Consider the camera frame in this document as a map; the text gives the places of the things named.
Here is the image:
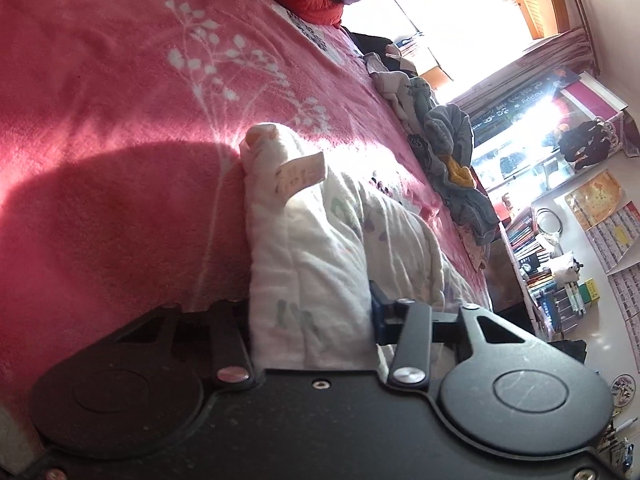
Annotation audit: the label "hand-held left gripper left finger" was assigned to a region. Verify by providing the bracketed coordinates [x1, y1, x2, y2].
[107, 301, 257, 387]

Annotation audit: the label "patterned curtain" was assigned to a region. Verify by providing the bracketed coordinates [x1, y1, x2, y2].
[460, 30, 599, 127]

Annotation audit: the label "black cloth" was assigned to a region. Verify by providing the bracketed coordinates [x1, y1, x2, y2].
[347, 32, 397, 57]

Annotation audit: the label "white pink-print cloth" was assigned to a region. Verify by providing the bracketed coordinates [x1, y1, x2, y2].
[456, 222, 489, 272]

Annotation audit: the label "wire hoop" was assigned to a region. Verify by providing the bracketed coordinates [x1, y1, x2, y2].
[534, 207, 567, 237]

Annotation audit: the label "glass cabinet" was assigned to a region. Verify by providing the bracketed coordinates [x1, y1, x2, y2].
[474, 144, 567, 197]

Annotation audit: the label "brown wooden desk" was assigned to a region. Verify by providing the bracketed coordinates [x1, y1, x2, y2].
[487, 240, 546, 336]

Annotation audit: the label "row of books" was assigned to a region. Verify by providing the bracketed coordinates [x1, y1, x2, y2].
[504, 205, 587, 332]

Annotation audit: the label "yellow garment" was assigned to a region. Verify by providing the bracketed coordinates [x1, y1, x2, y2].
[446, 155, 474, 187]

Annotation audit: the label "green box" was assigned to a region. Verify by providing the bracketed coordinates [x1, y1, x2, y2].
[575, 279, 602, 312]

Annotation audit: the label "white floral pajama pants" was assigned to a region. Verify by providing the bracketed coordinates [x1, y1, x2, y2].
[239, 122, 493, 382]

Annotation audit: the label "black bag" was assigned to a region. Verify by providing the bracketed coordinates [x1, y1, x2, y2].
[556, 117, 614, 172]

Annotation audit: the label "pink floral blanket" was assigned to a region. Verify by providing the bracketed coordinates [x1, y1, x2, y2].
[0, 0, 493, 411]

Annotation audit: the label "dark printed window panel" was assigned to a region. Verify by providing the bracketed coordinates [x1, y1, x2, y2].
[471, 67, 582, 147]

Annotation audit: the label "small white printed garment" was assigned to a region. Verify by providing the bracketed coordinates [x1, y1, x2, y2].
[372, 67, 434, 129]

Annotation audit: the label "white bag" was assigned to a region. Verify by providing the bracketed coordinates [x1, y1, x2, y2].
[546, 252, 577, 284]

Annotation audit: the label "pile of mixed clothes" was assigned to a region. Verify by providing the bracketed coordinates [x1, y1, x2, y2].
[424, 102, 474, 182]

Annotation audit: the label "orange wall calendar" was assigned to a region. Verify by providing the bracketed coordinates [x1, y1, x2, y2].
[564, 170, 640, 273]

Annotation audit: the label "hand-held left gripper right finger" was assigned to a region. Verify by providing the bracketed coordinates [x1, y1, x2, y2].
[369, 280, 538, 392]

